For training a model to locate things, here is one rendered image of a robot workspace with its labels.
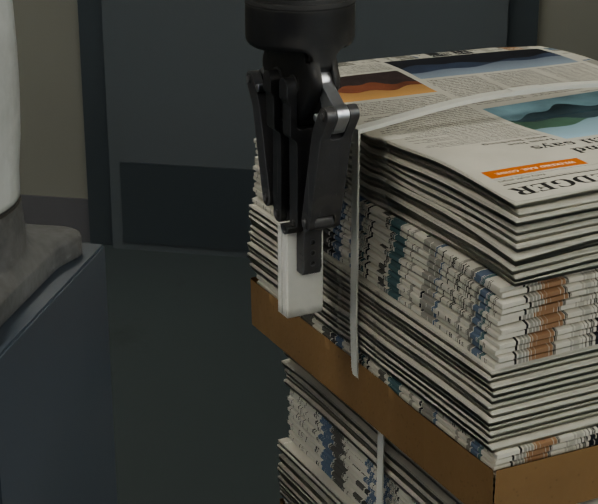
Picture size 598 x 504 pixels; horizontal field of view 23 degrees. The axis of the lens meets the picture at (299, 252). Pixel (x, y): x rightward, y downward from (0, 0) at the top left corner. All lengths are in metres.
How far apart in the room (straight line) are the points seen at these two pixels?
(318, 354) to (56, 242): 0.29
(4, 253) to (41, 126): 2.98
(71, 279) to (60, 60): 2.88
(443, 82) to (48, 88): 2.73
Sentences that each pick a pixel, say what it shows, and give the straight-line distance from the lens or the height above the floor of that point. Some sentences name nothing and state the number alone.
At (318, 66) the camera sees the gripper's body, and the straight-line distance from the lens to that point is 0.97.
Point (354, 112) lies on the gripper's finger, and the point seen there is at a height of 1.09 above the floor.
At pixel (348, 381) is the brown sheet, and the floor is 0.86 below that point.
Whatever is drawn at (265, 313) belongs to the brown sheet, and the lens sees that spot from 1.24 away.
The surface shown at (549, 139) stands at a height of 1.06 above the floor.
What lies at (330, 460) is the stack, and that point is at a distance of 1.26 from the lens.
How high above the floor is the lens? 1.34
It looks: 21 degrees down
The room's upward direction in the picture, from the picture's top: straight up
